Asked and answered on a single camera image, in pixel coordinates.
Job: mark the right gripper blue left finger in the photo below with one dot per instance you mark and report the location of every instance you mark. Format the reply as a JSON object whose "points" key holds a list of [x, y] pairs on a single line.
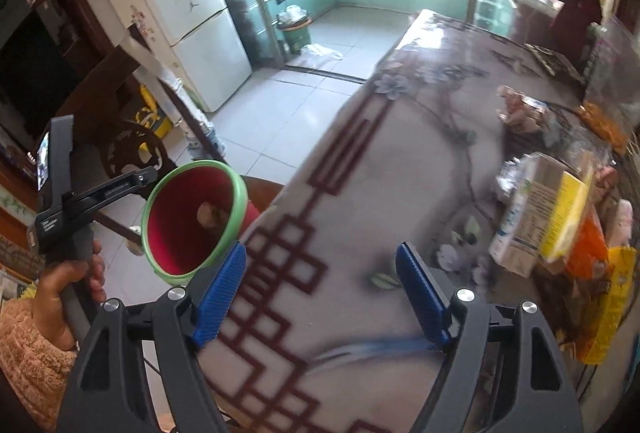
{"points": [[215, 300]]}

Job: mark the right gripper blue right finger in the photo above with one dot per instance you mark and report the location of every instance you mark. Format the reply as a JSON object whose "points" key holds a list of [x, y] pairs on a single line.
{"points": [[425, 296]]}

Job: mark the beige printed carton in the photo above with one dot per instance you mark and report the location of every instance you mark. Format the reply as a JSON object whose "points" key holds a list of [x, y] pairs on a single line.
{"points": [[515, 246]]}

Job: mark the orange snack wrapper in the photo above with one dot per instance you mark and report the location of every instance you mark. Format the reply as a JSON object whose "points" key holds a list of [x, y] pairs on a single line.
{"points": [[588, 259]]}

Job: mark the red beige paper wrapper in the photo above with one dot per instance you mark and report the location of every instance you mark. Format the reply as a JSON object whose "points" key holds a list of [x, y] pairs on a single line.
{"points": [[522, 114]]}

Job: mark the beige knitted sleeve forearm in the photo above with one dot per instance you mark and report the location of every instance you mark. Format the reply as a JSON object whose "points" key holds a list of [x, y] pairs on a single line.
{"points": [[34, 372]]}

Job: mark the green kitchen trash bin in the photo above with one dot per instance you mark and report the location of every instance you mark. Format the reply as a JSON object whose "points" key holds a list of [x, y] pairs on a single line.
{"points": [[293, 23]]}

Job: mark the dark carved wooden chair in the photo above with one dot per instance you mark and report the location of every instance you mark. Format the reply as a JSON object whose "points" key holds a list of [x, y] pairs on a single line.
{"points": [[97, 120]]}

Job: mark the red bin with green rim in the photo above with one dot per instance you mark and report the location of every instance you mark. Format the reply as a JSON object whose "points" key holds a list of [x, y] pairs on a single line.
{"points": [[193, 217]]}

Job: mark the yellow jug on floor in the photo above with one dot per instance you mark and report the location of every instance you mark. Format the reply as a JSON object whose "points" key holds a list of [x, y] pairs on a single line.
{"points": [[151, 116]]}

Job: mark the floral patterned tablecloth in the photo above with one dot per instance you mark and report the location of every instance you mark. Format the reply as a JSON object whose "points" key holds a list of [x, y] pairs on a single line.
{"points": [[321, 337]]}

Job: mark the dark patterned remote box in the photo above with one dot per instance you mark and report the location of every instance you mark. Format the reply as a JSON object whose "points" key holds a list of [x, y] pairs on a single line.
{"points": [[556, 65]]}

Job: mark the clear bag of orange snacks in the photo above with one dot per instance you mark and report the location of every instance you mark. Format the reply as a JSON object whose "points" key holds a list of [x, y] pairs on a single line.
{"points": [[610, 107]]}

